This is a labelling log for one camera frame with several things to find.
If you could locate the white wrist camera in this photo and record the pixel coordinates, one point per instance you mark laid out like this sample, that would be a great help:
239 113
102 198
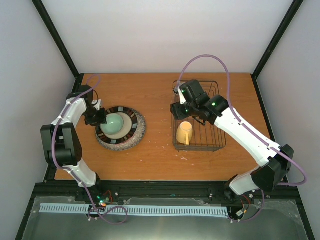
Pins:
97 104
180 92

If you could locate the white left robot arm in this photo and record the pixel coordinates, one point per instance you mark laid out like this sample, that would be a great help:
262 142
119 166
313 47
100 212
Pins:
60 141

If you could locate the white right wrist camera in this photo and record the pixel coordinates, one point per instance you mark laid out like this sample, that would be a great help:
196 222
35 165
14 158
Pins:
180 92

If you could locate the dark wire dish rack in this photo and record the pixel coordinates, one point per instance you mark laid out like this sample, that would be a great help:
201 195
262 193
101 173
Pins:
204 137

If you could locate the yellow mug white inside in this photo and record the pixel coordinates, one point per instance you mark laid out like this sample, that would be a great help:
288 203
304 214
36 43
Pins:
184 133

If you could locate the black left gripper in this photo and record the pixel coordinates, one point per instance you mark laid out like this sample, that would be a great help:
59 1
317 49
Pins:
102 119

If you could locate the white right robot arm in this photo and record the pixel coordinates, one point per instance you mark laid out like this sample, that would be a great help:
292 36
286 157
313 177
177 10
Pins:
272 159

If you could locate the light green ceramic bowl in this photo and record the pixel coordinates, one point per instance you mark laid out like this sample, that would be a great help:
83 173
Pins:
114 123

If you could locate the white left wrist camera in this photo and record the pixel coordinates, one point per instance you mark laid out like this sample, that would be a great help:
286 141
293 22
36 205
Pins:
97 104

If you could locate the light blue slotted cable duct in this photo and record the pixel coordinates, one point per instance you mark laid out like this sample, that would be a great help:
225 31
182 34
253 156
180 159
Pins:
138 210

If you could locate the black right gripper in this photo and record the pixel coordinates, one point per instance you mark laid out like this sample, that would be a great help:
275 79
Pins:
175 110

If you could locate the brown rimmed beige plate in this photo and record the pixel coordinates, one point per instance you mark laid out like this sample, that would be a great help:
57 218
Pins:
130 125

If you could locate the black aluminium frame rail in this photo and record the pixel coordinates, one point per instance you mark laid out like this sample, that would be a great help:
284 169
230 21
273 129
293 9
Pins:
208 191

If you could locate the speckled grey large plate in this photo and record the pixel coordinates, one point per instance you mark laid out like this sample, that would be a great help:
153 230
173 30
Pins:
137 137

